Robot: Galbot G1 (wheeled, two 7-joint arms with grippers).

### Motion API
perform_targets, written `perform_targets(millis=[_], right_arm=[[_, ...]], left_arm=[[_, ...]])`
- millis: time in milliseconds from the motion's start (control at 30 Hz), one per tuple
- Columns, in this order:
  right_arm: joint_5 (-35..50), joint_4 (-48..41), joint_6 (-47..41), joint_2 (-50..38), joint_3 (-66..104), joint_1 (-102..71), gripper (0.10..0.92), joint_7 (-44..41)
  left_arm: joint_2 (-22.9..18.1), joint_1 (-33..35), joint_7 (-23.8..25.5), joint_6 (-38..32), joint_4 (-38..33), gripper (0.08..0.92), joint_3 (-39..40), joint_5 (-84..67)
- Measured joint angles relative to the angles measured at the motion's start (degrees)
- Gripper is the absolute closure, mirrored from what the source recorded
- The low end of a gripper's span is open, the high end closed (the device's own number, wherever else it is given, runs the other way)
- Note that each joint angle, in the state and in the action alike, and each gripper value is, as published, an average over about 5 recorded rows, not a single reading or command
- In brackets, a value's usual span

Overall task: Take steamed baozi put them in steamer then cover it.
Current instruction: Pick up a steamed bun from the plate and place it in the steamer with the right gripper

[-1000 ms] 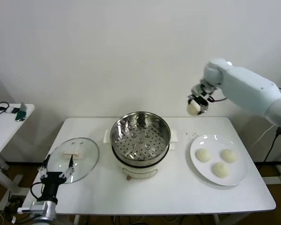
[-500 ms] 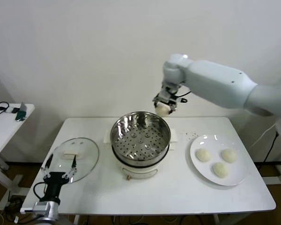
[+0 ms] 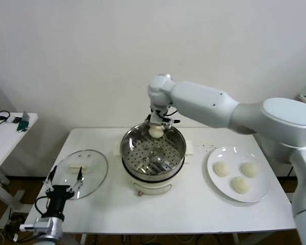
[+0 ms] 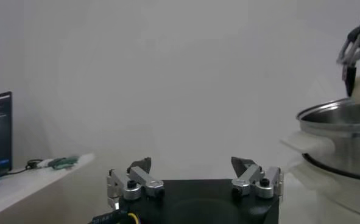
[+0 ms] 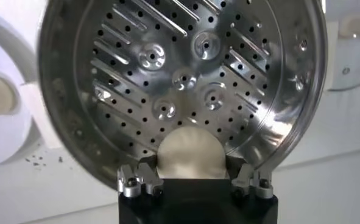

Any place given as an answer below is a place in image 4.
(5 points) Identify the white electric cooking pot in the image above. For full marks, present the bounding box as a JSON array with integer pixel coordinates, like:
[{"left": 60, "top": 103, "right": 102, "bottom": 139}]
[{"left": 286, "top": 153, "right": 360, "bottom": 220}]

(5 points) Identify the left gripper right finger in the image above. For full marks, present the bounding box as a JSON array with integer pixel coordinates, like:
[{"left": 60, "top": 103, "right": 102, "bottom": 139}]
[{"left": 230, "top": 156, "right": 284, "bottom": 200}]

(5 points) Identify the perforated steel steamer basket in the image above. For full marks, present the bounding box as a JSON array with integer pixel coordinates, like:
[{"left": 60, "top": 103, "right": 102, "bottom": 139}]
[{"left": 281, "top": 97, "right": 360, "bottom": 183}]

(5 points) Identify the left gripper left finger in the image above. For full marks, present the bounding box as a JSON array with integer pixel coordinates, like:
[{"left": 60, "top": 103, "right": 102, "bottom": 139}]
[{"left": 106, "top": 156, "right": 165, "bottom": 211}]

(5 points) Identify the black cable loop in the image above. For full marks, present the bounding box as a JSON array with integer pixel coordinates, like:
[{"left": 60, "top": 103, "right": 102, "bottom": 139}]
[{"left": 2, "top": 158, "right": 43, "bottom": 177}]

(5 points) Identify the green tool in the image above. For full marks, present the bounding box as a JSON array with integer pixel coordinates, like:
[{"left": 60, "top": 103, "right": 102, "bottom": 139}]
[{"left": 47, "top": 155, "right": 80, "bottom": 170}]

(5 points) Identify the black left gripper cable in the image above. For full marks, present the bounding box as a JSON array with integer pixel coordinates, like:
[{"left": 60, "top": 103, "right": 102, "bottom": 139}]
[{"left": 88, "top": 208, "right": 141, "bottom": 224}]

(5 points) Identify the white side table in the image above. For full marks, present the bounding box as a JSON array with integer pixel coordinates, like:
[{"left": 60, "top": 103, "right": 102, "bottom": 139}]
[{"left": 0, "top": 153, "right": 95, "bottom": 222}]

